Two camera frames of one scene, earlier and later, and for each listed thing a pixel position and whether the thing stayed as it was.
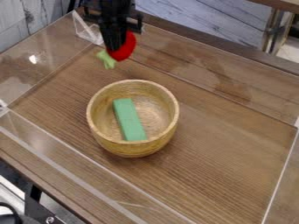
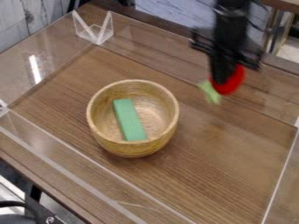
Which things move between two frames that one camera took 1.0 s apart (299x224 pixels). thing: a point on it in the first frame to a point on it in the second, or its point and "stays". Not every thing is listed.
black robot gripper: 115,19 to 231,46
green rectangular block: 128,121 stays
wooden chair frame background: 278,24 stays
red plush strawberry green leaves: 109,56 to 212,88
